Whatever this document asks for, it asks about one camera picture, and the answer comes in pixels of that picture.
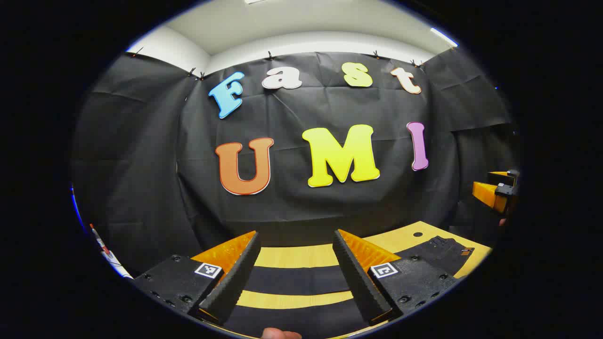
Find white side table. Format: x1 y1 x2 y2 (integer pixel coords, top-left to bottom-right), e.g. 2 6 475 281
101 252 134 279

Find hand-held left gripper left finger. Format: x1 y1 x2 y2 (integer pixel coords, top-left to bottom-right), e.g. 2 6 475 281
133 230 262 326

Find black backdrop cloth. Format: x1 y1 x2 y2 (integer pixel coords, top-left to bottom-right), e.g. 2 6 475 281
71 47 521 278

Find black jeans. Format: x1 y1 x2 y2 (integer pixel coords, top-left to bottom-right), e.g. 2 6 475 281
221 235 475 339

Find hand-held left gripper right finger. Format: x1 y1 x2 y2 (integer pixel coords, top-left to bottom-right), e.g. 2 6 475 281
332 229 461 326

